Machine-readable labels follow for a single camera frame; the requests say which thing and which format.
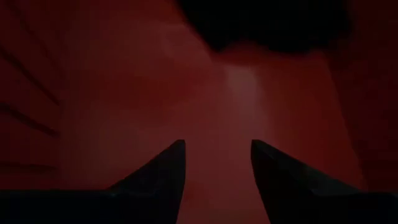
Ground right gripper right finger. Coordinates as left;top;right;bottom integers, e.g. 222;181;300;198
250;139;368;224

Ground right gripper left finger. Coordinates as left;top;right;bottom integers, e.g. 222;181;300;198
108;139;187;224

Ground black garment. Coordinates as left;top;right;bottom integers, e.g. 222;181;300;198
175;0;354;54

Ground red plastic laundry bin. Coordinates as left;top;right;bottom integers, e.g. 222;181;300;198
0;0;398;224

